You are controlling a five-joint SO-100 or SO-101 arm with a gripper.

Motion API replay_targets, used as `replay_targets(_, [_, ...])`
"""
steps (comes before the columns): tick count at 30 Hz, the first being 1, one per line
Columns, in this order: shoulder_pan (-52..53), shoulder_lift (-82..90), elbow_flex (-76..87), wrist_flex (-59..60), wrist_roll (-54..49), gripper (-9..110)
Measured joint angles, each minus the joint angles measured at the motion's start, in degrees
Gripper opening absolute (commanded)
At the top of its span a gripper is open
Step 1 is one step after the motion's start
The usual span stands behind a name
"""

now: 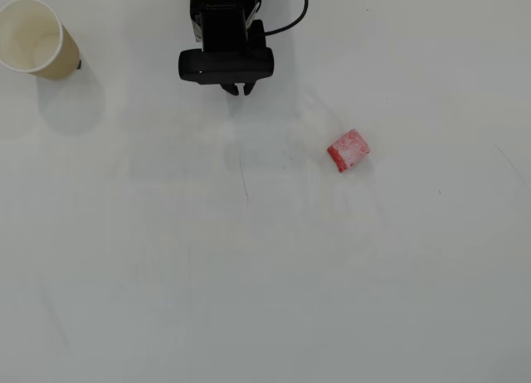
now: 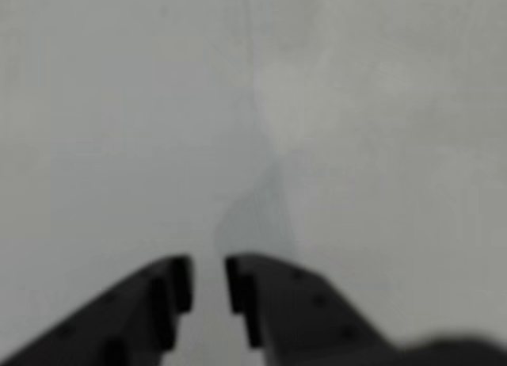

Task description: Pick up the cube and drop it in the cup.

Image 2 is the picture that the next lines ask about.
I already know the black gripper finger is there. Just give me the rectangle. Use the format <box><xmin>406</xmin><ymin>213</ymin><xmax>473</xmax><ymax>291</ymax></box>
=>
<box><xmin>0</xmin><ymin>254</ymin><xmax>194</xmax><ymax>366</ymax></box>
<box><xmin>224</xmin><ymin>254</ymin><xmax>402</xmax><ymax>366</ymax></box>

